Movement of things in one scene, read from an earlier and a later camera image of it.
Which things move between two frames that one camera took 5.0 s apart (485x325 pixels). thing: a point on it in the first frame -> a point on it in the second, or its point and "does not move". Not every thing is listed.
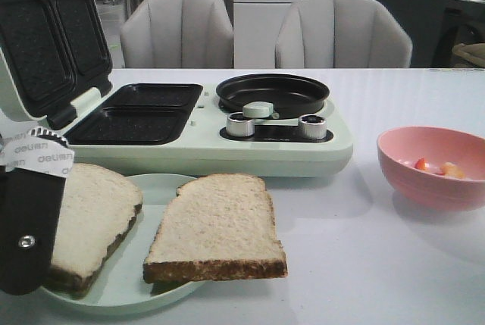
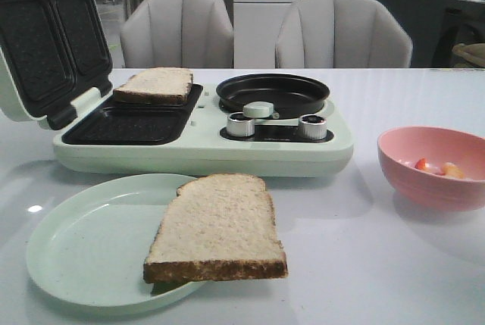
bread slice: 99,204 -> 158,86
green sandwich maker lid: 54,44 does not move
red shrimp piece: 420,164 does not move
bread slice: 217,226 does not move
